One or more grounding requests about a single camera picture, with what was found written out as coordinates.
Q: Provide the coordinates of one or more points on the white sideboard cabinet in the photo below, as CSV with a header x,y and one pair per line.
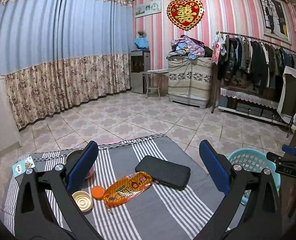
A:
x,y
9,133

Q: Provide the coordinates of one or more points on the blue floral curtain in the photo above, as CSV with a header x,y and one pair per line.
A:
x,y
57,54

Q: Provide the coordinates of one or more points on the cabinet with patterned cover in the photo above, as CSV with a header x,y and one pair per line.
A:
x,y
190,81

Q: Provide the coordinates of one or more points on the framed wedding photo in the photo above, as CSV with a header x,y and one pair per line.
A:
x,y
275,21

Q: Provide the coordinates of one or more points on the cream plastic lid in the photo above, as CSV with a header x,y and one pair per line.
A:
x,y
83,200

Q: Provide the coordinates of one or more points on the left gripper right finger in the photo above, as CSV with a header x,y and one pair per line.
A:
x,y
250,208

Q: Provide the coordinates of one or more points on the small orange cap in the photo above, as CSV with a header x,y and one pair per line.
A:
x,y
97,192

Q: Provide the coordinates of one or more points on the light blue trash basket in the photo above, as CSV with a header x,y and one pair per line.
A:
x,y
254,161

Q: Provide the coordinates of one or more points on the pink metal mug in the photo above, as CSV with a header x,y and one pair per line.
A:
x,y
77,160

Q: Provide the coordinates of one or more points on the grey striped table cloth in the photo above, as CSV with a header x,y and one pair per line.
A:
x,y
160,212

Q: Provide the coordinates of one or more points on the black flat pouch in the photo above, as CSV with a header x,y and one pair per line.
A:
x,y
165,172

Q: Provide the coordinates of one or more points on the dark board with white cloth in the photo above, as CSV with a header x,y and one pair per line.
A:
x,y
287,102

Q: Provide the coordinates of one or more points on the low bench with lace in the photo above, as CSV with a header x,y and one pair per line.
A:
x,y
249,105

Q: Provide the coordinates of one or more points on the pink hanging bag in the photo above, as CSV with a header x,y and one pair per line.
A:
x,y
216,52

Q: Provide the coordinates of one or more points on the blue covered water bottle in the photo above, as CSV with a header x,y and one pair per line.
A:
x,y
141,42

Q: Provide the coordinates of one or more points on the landscape wall picture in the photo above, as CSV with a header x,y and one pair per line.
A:
x,y
149,8

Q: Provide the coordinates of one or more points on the pile of folded clothes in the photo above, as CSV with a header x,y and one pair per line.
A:
x,y
188,47

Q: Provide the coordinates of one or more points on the grey water dispenser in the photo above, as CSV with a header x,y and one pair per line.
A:
x,y
140,62

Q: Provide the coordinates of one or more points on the small metal folding table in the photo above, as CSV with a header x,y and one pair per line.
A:
x,y
153,80

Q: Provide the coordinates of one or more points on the light blue tissue box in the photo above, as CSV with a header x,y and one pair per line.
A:
x,y
22,165

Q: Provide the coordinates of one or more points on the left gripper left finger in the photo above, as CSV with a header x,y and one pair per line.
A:
x,y
34,218

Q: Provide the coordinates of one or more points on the red heart wall ornament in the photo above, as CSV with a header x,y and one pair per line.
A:
x,y
185,14

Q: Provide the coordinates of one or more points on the clothes rack with garments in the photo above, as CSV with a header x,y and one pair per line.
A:
x,y
253,64

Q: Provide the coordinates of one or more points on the orange snack wrapper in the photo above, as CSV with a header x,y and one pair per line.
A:
x,y
127,188

